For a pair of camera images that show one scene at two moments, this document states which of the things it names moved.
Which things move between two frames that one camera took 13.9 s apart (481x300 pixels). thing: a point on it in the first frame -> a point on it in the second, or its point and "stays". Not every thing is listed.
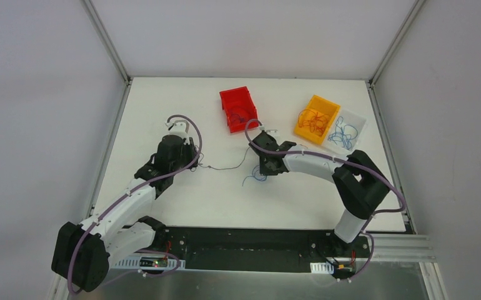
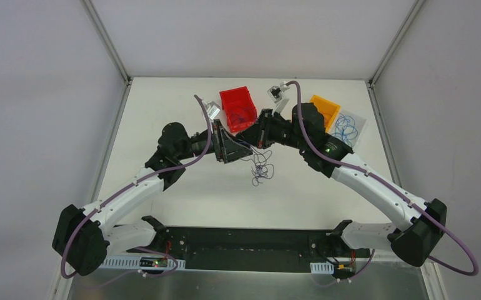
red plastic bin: [240, 107] stays
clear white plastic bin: [345, 132] stays
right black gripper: [265, 146] -> [267, 129]
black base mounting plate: [256, 247] stays
